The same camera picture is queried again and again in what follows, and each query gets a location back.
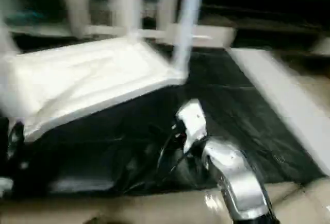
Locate white plastic table leg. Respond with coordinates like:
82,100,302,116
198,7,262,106
170,0,207,84
126,0,144,42
0,0,19,55

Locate white plastic table top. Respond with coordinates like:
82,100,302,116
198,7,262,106
0,37,190,142

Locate black work mat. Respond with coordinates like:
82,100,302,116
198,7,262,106
0,32,325,196

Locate white drawer cabinet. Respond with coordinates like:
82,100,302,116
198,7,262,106
164,24,237,48

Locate white flat board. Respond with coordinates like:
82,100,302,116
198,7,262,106
229,47,330,176

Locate black low desk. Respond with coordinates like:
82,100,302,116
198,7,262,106
201,2,330,39

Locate white glass door cabinet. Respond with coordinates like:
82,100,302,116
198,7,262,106
65,0,181,39

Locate white side cabinet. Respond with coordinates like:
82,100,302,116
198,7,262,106
311,38,330,55

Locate grey pole stand blue brackets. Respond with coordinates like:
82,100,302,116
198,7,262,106
5,7,50,24

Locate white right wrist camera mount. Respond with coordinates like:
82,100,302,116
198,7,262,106
175,99,208,155

